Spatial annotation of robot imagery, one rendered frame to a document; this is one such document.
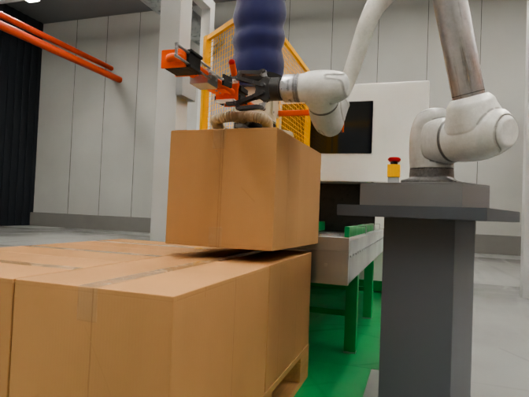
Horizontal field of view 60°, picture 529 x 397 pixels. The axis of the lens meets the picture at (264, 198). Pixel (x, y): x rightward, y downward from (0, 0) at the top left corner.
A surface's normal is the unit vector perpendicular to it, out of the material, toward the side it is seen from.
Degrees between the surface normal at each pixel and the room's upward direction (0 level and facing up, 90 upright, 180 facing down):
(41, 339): 90
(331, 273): 90
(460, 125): 105
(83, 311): 90
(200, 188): 89
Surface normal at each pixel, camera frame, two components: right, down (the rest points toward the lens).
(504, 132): 0.44, 0.11
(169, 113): -0.32, -0.04
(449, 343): -0.62, -0.04
